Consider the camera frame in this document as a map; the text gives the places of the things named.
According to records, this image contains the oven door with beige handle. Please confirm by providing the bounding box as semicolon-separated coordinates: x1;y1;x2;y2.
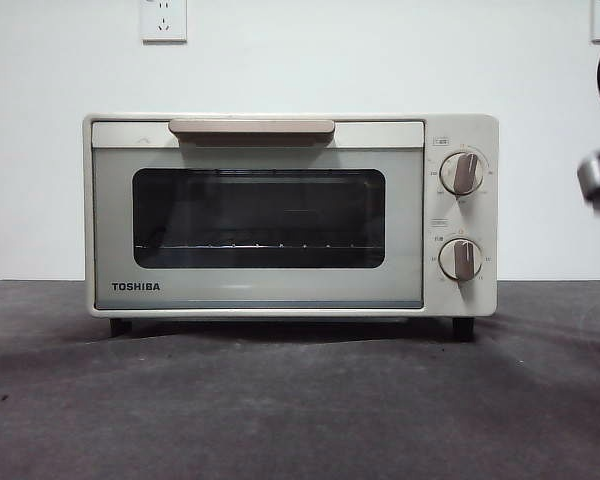
90;118;426;310

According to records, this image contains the cream Toshiba toaster oven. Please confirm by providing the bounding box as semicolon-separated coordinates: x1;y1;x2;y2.
83;111;500;343

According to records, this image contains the beige oven timer knob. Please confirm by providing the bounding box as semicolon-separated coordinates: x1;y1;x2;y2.
438;237;485;281

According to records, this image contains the metal wire oven rack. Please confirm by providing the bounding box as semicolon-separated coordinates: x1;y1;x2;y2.
134;234;384;251

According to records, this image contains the beige oven temperature knob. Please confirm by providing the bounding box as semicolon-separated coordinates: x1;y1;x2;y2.
438;152;486;197

